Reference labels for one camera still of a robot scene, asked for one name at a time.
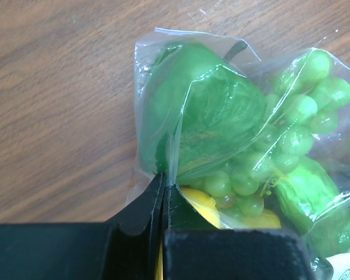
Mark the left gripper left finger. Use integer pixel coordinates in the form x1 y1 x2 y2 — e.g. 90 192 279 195
0 174 166 279

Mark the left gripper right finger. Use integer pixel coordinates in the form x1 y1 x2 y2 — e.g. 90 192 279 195
162 185 314 279

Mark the yellow fake bell pepper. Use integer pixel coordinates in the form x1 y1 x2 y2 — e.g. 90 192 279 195
155 187 281 279

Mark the light green fake cucumber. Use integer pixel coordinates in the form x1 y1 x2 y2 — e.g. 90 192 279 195
274 156 350 257

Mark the clear zip top bag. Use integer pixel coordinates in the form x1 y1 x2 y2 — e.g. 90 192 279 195
134 29 350 279

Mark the green fake vegetable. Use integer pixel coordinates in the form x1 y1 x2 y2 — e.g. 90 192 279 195
138 41 267 179

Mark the green fake grapes bunch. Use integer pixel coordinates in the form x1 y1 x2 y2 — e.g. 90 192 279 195
191 48 350 216

